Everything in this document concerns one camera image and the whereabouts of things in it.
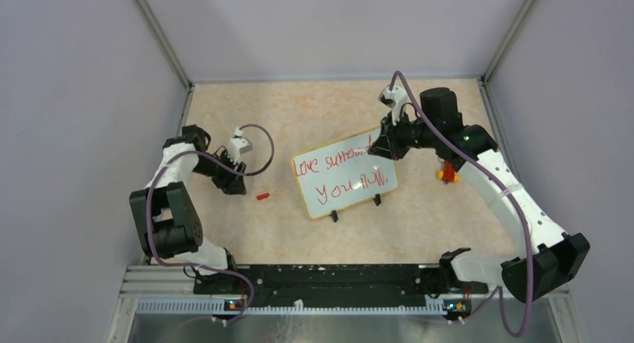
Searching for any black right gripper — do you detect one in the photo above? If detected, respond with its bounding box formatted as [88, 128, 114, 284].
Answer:
[369, 108, 439, 161]

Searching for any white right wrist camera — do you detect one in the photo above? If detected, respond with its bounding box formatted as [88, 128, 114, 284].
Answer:
[378, 85, 412, 126]

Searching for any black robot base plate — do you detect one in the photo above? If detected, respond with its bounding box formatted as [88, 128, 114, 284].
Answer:
[193, 264, 489, 308]

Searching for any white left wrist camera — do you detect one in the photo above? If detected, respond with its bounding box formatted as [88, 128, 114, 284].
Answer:
[227, 127, 253, 164]

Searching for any red green lego car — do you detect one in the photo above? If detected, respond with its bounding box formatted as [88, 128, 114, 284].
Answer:
[437, 159, 460, 185]

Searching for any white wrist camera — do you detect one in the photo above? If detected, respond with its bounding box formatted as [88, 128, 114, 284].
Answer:
[378, 85, 412, 126]
[227, 127, 253, 164]

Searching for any yellow framed whiteboard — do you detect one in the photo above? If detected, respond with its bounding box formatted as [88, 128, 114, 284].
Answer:
[291, 127, 399, 220]

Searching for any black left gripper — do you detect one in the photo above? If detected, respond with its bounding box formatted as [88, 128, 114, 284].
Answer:
[192, 147, 247, 195]

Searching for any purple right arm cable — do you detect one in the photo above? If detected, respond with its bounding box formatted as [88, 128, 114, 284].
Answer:
[388, 70, 535, 339]

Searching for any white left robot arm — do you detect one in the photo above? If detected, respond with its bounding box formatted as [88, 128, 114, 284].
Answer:
[129, 125, 253, 293]

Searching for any aluminium frame rail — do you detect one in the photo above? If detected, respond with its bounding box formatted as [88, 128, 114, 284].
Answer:
[106, 264, 580, 343]

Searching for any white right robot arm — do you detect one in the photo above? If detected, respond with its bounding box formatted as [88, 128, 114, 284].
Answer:
[367, 85, 590, 303]

